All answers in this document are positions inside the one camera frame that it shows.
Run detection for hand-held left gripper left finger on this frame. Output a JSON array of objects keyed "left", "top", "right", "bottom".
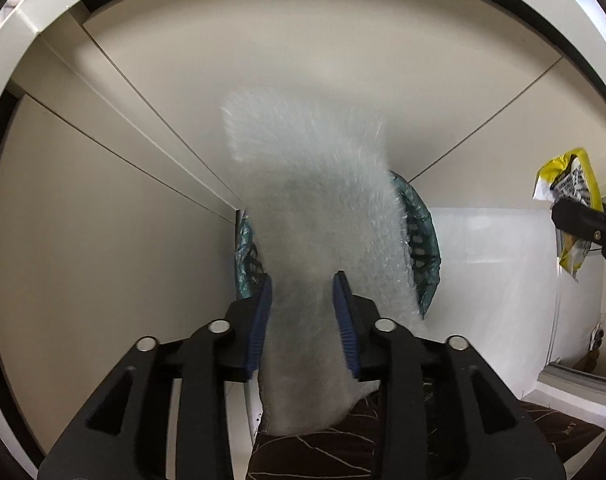
[{"left": 37, "top": 275, "right": 274, "bottom": 480}]

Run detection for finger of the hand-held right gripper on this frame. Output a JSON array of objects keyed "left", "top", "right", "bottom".
[{"left": 552, "top": 199, "right": 606, "bottom": 261}]

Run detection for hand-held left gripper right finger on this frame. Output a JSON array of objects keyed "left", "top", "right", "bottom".
[{"left": 331, "top": 270, "right": 566, "bottom": 480}]

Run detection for yellow snack wrapper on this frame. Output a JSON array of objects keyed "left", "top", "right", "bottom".
[{"left": 533, "top": 147, "right": 605, "bottom": 281}]

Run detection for clear bubble wrap sheet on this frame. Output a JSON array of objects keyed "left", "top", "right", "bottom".
[{"left": 220, "top": 87, "right": 434, "bottom": 436}]

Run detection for metal floor rail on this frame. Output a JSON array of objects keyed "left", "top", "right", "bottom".
[{"left": 538, "top": 360, "right": 606, "bottom": 392}]

